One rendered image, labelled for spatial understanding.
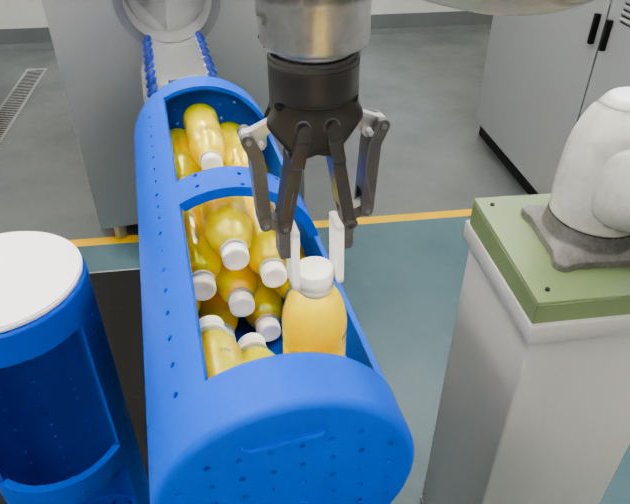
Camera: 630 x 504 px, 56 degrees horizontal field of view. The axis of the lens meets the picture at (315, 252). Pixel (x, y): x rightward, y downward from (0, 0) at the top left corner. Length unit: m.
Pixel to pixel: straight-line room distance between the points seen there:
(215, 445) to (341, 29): 0.38
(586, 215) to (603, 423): 0.47
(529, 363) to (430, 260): 1.73
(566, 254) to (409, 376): 1.27
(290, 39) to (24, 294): 0.74
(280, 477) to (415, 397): 1.58
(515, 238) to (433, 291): 1.53
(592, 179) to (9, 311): 0.94
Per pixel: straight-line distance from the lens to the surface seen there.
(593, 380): 1.23
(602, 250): 1.11
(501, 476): 1.38
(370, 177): 0.56
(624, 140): 1.00
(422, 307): 2.55
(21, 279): 1.12
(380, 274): 2.69
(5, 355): 1.07
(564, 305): 1.04
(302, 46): 0.46
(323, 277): 0.60
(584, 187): 1.05
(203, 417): 0.59
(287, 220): 0.55
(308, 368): 0.60
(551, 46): 3.16
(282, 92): 0.49
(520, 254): 1.10
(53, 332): 1.07
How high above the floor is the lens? 1.67
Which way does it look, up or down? 37 degrees down
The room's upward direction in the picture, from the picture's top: straight up
